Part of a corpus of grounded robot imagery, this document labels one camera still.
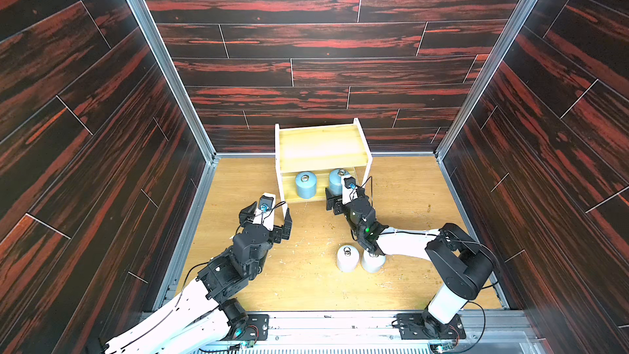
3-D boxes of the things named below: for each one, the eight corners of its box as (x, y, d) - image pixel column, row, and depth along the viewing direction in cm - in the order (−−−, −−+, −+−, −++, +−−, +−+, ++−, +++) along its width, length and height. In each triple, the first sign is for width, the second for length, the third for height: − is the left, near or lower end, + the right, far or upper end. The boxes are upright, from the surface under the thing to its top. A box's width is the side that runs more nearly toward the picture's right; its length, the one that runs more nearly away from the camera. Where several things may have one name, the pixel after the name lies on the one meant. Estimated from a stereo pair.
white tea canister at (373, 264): (359, 270, 87) (362, 261, 81) (361, 258, 90) (365, 249, 84) (379, 276, 86) (384, 268, 79) (381, 264, 88) (385, 255, 82)
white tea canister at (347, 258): (337, 272, 86) (339, 263, 79) (336, 255, 90) (338, 245, 83) (357, 272, 86) (360, 263, 79) (355, 254, 90) (358, 245, 83)
